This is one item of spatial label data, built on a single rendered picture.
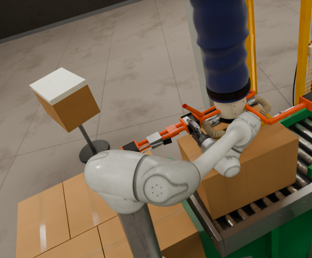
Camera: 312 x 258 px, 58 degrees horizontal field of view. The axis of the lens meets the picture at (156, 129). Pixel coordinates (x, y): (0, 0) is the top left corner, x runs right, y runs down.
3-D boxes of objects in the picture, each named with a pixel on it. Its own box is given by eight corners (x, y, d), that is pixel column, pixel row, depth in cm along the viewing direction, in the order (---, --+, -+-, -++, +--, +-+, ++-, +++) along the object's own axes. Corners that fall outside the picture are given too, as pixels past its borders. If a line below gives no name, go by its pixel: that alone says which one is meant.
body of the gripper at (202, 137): (199, 141, 130) (190, 131, 137) (202, 154, 135) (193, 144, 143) (213, 134, 131) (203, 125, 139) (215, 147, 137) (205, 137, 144)
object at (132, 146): (137, 146, 150) (134, 139, 147) (141, 154, 144) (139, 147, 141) (123, 153, 149) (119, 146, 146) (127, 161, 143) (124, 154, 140)
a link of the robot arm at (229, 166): (215, 163, 133) (231, 141, 130) (234, 184, 121) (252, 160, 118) (199, 157, 127) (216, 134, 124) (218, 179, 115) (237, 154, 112)
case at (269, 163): (259, 146, 212) (257, 104, 188) (295, 183, 181) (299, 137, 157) (187, 177, 207) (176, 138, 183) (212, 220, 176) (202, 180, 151)
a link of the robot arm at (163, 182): (203, 157, 79) (160, 152, 85) (179, 166, 63) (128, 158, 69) (199, 203, 80) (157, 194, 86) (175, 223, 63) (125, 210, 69)
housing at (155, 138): (159, 137, 151) (157, 131, 149) (164, 144, 146) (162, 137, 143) (148, 143, 150) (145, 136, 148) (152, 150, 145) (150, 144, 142)
